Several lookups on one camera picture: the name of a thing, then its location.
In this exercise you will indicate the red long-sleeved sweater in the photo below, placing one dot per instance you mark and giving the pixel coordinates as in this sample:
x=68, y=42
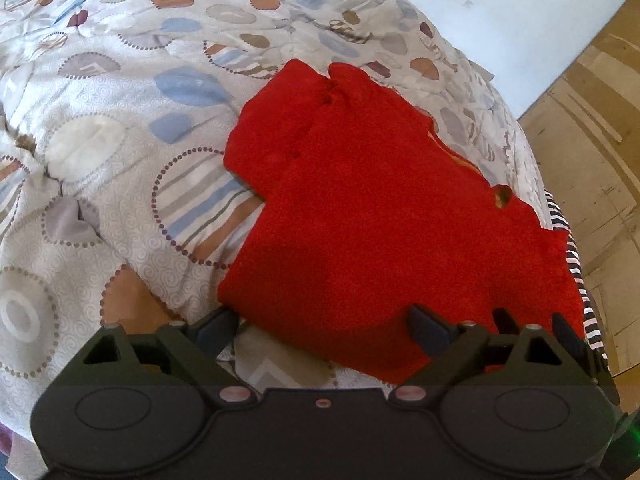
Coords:
x=375, y=220

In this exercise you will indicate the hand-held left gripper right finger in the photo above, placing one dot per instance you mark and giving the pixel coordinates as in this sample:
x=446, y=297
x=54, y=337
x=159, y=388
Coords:
x=427, y=327

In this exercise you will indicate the black and white striped blanket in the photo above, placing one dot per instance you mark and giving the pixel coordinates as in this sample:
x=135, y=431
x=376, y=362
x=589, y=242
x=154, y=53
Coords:
x=560, y=217

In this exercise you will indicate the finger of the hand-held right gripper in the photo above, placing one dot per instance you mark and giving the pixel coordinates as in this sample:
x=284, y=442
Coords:
x=567, y=332
x=505, y=324

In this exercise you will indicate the plywood panel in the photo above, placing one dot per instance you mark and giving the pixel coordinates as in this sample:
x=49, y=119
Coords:
x=600, y=160

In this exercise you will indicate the patterned quilt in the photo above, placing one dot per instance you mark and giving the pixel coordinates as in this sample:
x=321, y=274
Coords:
x=125, y=110

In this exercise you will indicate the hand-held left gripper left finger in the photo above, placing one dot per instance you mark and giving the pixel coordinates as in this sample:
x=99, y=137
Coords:
x=215, y=327

